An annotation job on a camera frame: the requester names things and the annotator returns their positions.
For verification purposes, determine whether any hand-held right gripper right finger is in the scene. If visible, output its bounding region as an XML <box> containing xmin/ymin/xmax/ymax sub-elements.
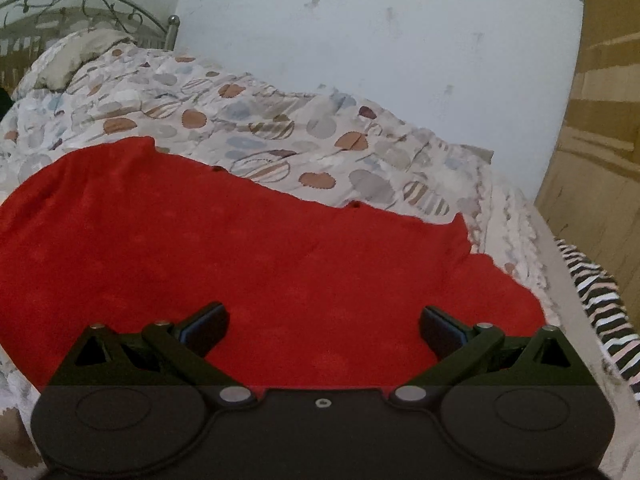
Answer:
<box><xmin>392</xmin><ymin>305</ymin><xmax>599</xmax><ymax>407</ymax></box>

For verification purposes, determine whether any plywood panel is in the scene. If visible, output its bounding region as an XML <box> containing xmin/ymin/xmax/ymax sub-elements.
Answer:
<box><xmin>534</xmin><ymin>0</ymin><xmax>640</xmax><ymax>301</ymax></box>

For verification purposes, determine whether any striped bedsheet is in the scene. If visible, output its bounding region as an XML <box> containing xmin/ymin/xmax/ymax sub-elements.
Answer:
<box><xmin>555</xmin><ymin>239</ymin><xmax>640</xmax><ymax>403</ymax></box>

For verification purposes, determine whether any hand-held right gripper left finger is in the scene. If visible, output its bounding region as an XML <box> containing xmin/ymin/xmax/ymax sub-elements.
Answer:
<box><xmin>57</xmin><ymin>301</ymin><xmax>256</xmax><ymax>407</ymax></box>

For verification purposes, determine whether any patterned pillow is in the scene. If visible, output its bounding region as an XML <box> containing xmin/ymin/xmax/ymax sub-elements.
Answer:
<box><xmin>10</xmin><ymin>29</ymin><xmax>133</xmax><ymax>101</ymax></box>

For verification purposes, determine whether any red knit sweater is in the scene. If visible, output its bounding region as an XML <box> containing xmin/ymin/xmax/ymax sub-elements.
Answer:
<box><xmin>0</xmin><ymin>136</ymin><xmax>546</xmax><ymax>391</ymax></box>

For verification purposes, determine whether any patterned duvet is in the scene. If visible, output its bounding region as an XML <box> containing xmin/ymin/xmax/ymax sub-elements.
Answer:
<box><xmin>0</xmin><ymin>42</ymin><xmax>601</xmax><ymax>480</ymax></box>

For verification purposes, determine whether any metal scrollwork headboard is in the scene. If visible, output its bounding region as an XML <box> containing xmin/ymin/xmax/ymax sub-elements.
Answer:
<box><xmin>0</xmin><ymin>0</ymin><xmax>181</xmax><ymax>91</ymax></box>

